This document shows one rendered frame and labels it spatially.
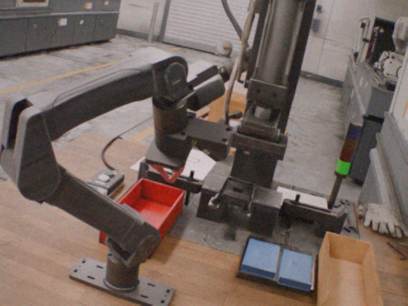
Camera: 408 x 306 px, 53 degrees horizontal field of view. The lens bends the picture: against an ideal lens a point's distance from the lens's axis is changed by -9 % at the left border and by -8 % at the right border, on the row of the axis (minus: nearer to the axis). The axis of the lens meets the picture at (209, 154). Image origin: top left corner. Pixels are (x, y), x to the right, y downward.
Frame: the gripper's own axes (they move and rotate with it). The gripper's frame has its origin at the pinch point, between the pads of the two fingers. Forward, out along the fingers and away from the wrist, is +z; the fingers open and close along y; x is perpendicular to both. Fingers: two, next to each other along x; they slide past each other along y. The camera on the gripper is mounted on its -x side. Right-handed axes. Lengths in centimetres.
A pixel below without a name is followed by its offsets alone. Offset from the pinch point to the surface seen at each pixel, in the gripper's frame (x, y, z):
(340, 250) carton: -39.9, 7.0, 25.1
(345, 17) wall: -103, 838, 432
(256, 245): -19.2, 1.3, 21.7
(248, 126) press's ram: -10.8, 21.1, 4.8
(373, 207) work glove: -54, 37, 44
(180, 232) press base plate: -1.0, 0.3, 23.4
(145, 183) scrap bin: 12.2, 11.6, 24.1
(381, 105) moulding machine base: -102, 263, 188
